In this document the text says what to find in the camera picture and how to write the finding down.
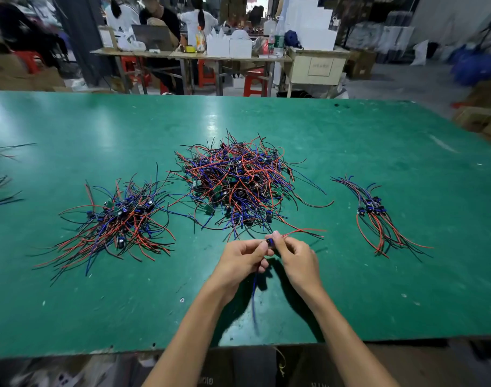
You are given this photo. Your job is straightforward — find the grey laptop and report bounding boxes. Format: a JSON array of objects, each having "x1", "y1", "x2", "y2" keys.
[{"x1": 133, "y1": 25, "x2": 174, "y2": 52}]

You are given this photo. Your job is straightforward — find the heap of blue bags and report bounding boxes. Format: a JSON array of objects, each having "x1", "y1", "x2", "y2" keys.
[{"x1": 451, "y1": 46, "x2": 491, "y2": 87}]

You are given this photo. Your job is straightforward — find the cream cabinet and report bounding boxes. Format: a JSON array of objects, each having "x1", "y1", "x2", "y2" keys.
[{"x1": 284, "y1": 48, "x2": 351, "y2": 97}]

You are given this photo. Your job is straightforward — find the pile of wires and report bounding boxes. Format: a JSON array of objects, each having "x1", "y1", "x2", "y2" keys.
[{"x1": 173, "y1": 131, "x2": 334, "y2": 242}]

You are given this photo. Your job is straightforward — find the row of white containers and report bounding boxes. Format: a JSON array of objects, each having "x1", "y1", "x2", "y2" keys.
[{"x1": 206, "y1": 32, "x2": 253, "y2": 59}]

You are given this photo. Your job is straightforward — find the brown cardboard box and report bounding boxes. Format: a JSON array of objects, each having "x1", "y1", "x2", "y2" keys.
[{"x1": 348, "y1": 49, "x2": 377, "y2": 80}]

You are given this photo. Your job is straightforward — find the row of cardboard boxes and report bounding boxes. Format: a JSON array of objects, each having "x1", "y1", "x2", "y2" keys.
[{"x1": 0, "y1": 54, "x2": 66, "y2": 92}]

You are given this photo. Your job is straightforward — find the person's left hand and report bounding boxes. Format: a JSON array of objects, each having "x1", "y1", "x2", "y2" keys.
[{"x1": 205, "y1": 238, "x2": 275, "y2": 305}]

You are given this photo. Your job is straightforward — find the person's right hand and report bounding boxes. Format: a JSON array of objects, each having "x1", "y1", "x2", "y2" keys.
[{"x1": 270, "y1": 231, "x2": 325, "y2": 302}]

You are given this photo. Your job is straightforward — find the person's left forearm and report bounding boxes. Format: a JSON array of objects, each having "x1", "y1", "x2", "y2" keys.
[{"x1": 143, "y1": 290, "x2": 239, "y2": 387}]

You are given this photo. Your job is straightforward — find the person's right forearm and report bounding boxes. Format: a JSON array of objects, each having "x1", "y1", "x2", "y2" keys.
[{"x1": 300, "y1": 290, "x2": 400, "y2": 387}]

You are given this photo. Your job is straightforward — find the stack of white boxes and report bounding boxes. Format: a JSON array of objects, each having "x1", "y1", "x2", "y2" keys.
[{"x1": 284, "y1": 0, "x2": 337, "y2": 52}]

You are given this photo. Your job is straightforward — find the long wooden work table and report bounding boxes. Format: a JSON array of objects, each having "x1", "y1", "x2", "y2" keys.
[{"x1": 91, "y1": 48, "x2": 351, "y2": 95}]

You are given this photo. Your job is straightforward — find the red plastic stool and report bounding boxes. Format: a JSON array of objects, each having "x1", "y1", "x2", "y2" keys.
[
  {"x1": 197, "y1": 60, "x2": 218, "y2": 87},
  {"x1": 13, "y1": 51, "x2": 43, "y2": 75},
  {"x1": 120, "y1": 56, "x2": 150, "y2": 89},
  {"x1": 243, "y1": 68, "x2": 270, "y2": 97}
]

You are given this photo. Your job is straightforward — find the dark pillar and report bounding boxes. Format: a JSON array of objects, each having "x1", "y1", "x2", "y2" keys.
[{"x1": 52, "y1": 0, "x2": 118, "y2": 85}]

